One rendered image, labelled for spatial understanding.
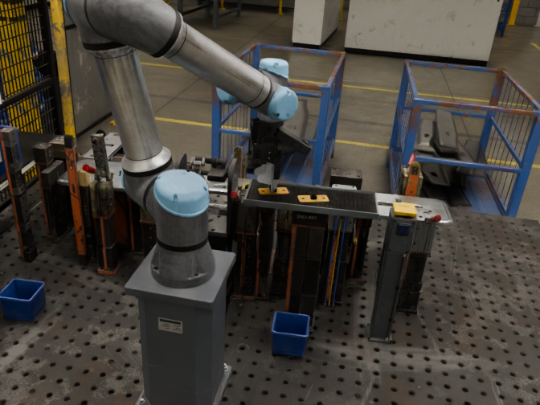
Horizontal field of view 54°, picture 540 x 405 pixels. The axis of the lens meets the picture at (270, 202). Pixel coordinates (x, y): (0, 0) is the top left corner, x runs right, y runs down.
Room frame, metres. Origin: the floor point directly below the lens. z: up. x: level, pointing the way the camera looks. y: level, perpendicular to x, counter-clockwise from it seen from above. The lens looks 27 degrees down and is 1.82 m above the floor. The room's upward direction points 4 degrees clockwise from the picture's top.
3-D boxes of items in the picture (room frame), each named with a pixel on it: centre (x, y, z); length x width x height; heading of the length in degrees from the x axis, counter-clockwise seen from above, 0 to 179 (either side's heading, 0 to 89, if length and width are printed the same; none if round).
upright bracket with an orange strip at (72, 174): (1.58, 0.66, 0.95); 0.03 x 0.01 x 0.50; 85
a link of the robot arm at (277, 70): (1.34, 0.02, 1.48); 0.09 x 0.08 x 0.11; 129
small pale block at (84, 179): (1.61, 0.64, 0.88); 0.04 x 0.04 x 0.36; 85
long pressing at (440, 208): (1.69, 0.06, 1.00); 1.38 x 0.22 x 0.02; 85
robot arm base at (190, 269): (1.03, 0.19, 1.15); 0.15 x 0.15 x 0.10
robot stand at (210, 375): (1.03, 0.19, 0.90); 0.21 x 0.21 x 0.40; 81
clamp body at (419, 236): (1.47, -0.49, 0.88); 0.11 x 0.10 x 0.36; 175
